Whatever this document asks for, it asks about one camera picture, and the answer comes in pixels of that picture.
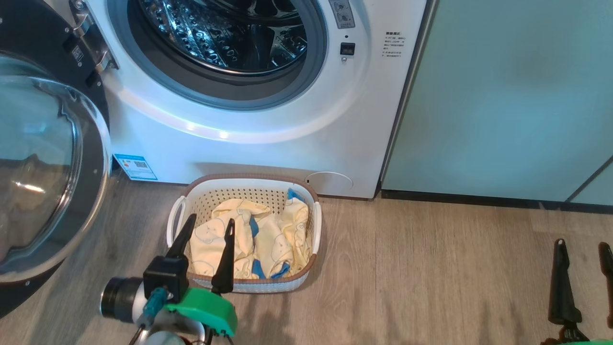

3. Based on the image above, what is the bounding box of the white perforated basket brown rim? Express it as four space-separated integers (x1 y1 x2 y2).
166 173 322 294

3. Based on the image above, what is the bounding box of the steel washer drum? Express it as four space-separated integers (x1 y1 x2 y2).
127 0 310 76

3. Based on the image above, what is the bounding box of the wide teal cabinet door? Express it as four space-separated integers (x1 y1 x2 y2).
381 0 613 202

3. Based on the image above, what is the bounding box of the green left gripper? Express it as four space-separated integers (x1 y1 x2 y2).
165 213 238 337

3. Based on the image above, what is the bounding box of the round black glass washer door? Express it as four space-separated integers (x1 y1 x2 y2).
0 0 114 320

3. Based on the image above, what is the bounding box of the pale yellow baby garment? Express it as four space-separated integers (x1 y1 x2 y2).
251 188 311 280
189 198 272 280

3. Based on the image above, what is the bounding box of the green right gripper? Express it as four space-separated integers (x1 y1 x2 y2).
541 239 613 345

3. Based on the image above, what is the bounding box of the grey rubber door gasket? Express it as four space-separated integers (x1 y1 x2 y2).
107 0 329 111

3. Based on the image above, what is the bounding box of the round filter cover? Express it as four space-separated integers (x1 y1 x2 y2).
305 171 354 197

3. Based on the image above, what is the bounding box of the narrow teal cabinet door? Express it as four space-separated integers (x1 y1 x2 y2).
568 161 613 207

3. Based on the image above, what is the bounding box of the metal door hinge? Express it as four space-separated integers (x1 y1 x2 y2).
69 0 119 74

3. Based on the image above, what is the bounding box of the teal cable connector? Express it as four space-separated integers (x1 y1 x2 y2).
136 287 168 330

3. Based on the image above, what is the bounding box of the grey warning sticker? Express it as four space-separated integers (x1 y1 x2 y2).
329 0 356 30

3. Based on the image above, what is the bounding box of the white front-load washing machine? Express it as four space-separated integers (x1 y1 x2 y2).
43 0 428 200

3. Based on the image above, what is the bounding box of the black cabinet plinth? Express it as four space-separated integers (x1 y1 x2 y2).
380 189 613 215

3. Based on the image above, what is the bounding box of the blue energy label sticker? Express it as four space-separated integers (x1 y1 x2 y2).
114 154 158 182

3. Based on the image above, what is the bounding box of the black text label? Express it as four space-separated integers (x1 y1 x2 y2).
382 31 408 58

